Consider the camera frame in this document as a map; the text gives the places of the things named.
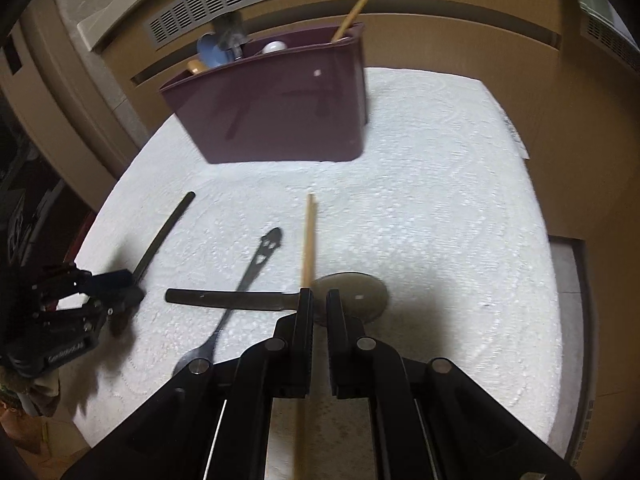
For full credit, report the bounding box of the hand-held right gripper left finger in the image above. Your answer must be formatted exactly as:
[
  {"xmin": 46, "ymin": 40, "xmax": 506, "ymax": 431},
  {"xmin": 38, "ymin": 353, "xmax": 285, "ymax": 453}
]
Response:
[{"xmin": 60, "ymin": 287, "xmax": 315, "ymax": 480}]

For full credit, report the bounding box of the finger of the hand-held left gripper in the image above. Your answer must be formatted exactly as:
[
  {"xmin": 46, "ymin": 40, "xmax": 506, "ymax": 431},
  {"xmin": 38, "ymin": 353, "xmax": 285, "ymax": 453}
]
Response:
[
  {"xmin": 75, "ymin": 268, "xmax": 137, "ymax": 295},
  {"xmin": 86, "ymin": 287, "xmax": 146, "ymax": 335}
]

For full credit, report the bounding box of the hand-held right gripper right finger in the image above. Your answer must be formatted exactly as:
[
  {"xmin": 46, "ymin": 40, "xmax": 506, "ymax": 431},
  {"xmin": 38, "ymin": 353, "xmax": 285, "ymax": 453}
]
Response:
[{"xmin": 326, "ymin": 288, "xmax": 583, "ymax": 480}]

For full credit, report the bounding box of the translucent grey spoon black handle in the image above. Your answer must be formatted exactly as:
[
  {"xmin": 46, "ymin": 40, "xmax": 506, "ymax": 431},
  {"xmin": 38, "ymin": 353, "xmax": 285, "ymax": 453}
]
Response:
[{"xmin": 164, "ymin": 272, "xmax": 390, "ymax": 325}]

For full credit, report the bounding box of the black chopstick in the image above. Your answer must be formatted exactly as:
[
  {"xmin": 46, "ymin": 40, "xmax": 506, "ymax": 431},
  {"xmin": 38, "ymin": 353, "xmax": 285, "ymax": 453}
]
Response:
[{"xmin": 133, "ymin": 190, "xmax": 196, "ymax": 281}]

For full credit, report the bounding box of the metal spoon with cutout handle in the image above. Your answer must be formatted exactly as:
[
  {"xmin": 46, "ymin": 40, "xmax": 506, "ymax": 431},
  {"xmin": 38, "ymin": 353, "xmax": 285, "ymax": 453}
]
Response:
[{"xmin": 171, "ymin": 226, "xmax": 284, "ymax": 377}]

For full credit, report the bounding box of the wooden chopstick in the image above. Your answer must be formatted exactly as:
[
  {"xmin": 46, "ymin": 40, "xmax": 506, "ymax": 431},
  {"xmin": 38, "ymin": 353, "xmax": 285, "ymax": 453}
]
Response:
[
  {"xmin": 331, "ymin": 0, "xmax": 389, "ymax": 42},
  {"xmin": 294, "ymin": 192, "xmax": 317, "ymax": 480}
]

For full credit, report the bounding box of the purple plastic utensil holder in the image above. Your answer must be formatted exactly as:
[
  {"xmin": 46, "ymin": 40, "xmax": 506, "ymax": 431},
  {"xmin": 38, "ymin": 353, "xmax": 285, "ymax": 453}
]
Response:
[{"xmin": 159, "ymin": 22, "xmax": 370, "ymax": 165}]

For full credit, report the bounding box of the blue plastic spoon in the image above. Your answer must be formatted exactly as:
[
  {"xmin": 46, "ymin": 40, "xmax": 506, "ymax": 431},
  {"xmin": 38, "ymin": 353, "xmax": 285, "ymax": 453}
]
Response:
[{"xmin": 196, "ymin": 33, "xmax": 239, "ymax": 69}]

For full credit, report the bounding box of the white lace tablecloth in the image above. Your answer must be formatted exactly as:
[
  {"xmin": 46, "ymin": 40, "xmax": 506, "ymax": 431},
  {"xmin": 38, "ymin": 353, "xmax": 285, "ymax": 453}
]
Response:
[{"xmin": 74, "ymin": 66, "xmax": 562, "ymax": 480}]

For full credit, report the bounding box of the beige kitchen counter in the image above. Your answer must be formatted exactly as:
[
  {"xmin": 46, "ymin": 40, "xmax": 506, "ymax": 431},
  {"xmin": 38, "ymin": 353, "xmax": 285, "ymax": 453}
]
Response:
[{"xmin": 76, "ymin": 0, "xmax": 166, "ymax": 52}]

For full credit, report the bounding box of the short grey vent grille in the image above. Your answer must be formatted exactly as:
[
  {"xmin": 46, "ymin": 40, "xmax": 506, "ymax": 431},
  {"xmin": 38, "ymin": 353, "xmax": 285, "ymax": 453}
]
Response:
[{"xmin": 581, "ymin": 9, "xmax": 640, "ymax": 70}]

